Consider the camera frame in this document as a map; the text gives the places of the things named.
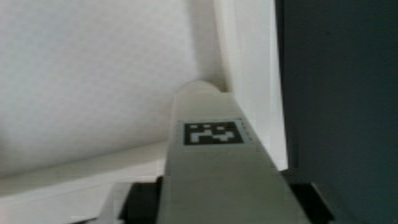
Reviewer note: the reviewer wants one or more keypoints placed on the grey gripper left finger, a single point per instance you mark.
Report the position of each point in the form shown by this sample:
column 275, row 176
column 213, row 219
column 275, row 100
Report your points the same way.
column 129, row 205

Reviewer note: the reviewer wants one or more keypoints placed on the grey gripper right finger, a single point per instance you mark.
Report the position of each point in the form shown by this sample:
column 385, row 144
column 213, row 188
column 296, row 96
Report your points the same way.
column 311, row 200

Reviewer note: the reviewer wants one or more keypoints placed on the white desk top tray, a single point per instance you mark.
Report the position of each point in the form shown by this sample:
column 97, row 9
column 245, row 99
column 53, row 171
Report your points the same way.
column 97, row 57

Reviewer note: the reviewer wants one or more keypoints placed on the white desk leg with markers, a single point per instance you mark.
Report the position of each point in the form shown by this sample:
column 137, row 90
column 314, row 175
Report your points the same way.
column 222, row 187

